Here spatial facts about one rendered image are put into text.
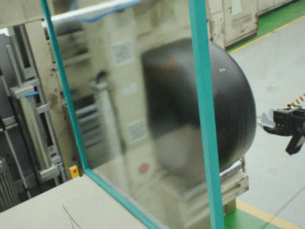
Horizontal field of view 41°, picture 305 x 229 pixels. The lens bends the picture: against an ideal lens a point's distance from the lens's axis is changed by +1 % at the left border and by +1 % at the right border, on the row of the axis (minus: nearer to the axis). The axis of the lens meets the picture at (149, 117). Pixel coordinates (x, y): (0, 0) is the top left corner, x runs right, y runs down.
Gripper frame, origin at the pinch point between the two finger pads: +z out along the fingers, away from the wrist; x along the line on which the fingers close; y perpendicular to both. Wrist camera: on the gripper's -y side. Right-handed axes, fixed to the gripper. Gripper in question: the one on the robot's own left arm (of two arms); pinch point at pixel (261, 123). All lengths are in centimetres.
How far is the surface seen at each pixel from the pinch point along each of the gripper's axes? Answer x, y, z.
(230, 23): -337, -32, 360
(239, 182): -6.3, -33.1, 22.0
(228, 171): -2.5, -27.1, 23.7
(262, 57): -328, -79, 297
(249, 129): -3.4, -5.4, 9.1
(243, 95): -2.9, 7.9, 9.5
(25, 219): 82, 5, 2
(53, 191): 72, 5, 8
